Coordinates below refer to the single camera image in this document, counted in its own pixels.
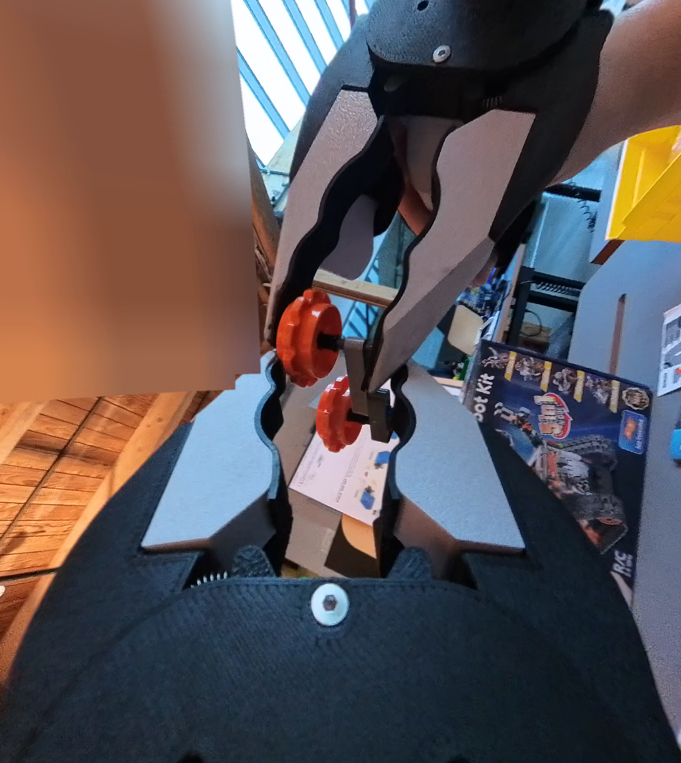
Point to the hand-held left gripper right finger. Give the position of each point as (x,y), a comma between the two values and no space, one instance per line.
(453,477)

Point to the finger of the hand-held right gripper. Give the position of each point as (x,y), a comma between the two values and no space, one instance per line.
(471,196)
(328,167)

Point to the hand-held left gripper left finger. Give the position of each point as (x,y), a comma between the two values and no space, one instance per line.
(215,477)

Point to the orange gear toy assembly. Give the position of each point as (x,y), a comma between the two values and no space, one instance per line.
(307,337)

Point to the person's right forearm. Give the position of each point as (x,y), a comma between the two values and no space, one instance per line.
(662,71)

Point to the grey desk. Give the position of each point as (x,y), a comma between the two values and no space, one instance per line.
(656,536)

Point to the person's right hand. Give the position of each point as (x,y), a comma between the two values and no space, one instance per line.
(415,208)

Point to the white instruction sheet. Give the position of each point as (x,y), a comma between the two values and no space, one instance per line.
(346,477)

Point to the dark blue robot kit box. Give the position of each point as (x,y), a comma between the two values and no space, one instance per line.
(567,441)

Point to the black metal rack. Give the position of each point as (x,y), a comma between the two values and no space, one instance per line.
(549,289)

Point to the yellow storage bin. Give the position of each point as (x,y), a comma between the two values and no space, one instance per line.
(668,185)

